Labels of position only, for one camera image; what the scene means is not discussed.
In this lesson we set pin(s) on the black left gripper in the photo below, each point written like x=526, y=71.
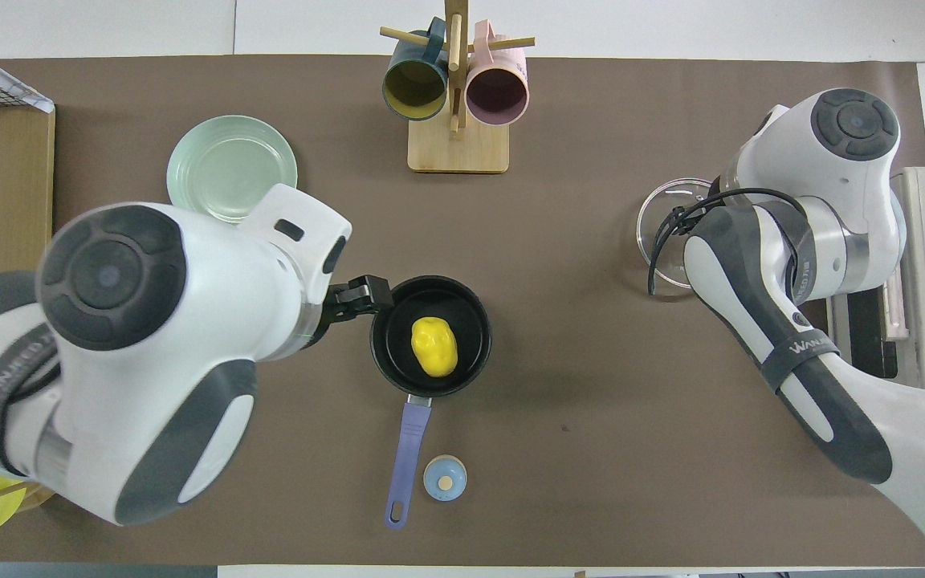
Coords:
x=336, y=303

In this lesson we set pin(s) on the yellow potato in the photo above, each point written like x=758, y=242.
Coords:
x=435, y=347

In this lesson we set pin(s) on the glass lid purple knob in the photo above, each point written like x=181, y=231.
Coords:
x=675, y=197

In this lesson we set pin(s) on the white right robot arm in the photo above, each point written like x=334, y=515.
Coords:
x=856, y=160

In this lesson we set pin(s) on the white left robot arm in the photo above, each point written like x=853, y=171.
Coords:
x=149, y=385

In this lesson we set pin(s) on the pale green plate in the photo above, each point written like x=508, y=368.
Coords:
x=222, y=160

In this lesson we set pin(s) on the wooden plate rack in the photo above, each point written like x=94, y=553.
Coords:
x=38, y=496

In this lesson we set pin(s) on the wooden mug tree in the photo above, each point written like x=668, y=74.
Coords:
x=458, y=152

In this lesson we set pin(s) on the dark teal mug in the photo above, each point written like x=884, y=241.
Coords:
x=414, y=84

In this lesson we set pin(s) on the pink ribbed mug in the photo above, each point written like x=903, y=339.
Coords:
x=497, y=95

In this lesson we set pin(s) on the brown table mat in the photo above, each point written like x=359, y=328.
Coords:
x=591, y=401

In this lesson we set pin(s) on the white crumpled cloth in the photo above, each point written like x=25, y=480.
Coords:
x=29, y=96

